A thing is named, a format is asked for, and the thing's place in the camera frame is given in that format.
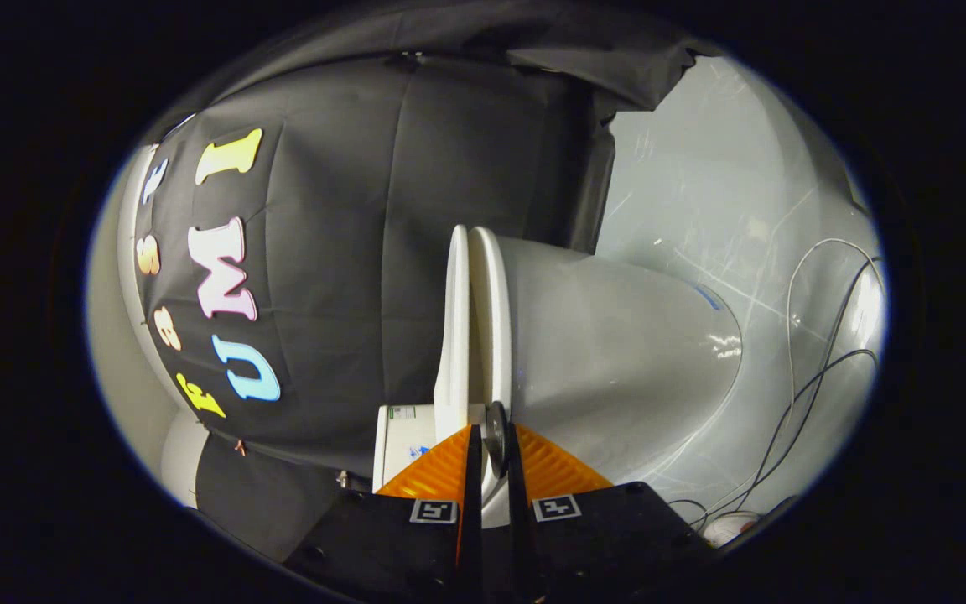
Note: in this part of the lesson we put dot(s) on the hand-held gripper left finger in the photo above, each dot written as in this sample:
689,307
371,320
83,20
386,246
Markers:
473,520

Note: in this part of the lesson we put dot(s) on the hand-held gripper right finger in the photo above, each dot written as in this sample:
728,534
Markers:
518,520

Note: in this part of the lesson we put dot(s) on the black round lid lifter tab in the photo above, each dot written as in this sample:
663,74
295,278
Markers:
496,436

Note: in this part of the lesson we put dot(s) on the white toilet lid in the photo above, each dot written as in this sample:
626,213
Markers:
455,335

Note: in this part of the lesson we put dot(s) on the white ceramic toilet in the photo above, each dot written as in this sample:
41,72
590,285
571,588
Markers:
617,352

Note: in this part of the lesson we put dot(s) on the black backdrop cloth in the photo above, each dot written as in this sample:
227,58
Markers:
340,277

